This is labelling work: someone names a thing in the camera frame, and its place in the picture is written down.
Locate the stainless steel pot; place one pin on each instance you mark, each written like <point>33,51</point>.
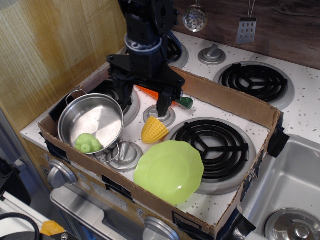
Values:
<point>91,113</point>

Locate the hanging silver strainer ladle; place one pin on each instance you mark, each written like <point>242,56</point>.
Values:
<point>195,18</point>

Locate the silver left oven knob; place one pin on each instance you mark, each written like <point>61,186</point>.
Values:
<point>60,175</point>

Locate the front left black burner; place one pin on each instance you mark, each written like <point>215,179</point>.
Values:
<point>130,109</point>

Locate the silver sink drain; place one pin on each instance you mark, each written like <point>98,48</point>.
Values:
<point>292,224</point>

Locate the hanging silver slotted spatula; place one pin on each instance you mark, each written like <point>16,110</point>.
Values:
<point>247,26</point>

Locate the silver middle stove knob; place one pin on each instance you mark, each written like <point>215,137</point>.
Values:
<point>168,119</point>

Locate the front right black burner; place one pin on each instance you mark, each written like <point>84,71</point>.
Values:
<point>227,152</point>

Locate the yellow object bottom left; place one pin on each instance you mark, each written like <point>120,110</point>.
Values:
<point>50,228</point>

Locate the silver front top knob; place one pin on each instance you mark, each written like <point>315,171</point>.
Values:
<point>124,157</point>

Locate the yellow toy corn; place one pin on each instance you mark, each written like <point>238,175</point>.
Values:
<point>153,131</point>

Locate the silver oven knob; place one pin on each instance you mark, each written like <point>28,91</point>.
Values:
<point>60,175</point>
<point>155,229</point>

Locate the silver right oven knob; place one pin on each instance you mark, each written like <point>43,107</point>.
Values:
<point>155,229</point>

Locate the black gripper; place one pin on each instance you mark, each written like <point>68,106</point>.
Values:
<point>163,80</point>

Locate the silver oven door handle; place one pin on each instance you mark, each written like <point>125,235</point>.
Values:
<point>92,219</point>

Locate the silver sink basin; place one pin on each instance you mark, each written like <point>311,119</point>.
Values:
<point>291,180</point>

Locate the silver stove knob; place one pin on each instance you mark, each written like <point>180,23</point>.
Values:
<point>212,55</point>
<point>168,119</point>

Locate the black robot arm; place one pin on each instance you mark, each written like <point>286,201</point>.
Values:
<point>148,20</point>

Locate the orange toy carrot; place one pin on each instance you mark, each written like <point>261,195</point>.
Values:
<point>185,102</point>

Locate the green plastic plate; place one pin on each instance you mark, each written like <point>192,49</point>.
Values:
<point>171,170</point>

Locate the silver back stove knob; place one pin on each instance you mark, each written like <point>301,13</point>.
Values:
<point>212,55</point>

